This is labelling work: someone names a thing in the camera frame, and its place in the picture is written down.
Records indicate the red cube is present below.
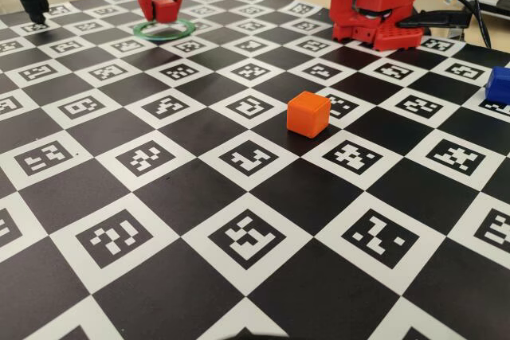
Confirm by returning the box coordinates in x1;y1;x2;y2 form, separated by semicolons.
153;0;179;23

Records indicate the blue cube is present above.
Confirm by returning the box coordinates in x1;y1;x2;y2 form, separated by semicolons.
484;65;510;103

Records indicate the green ring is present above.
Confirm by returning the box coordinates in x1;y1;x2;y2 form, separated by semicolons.
132;18;197;42

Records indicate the black clamp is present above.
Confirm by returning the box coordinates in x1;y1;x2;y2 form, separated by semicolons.
398;10;474;31

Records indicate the orange cube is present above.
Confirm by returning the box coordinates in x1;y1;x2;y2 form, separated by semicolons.
286;91;332;139

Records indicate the black cable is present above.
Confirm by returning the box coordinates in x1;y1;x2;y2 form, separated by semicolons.
424;0;492;49

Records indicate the black white marker mat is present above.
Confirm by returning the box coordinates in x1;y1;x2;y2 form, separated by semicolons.
0;0;510;340

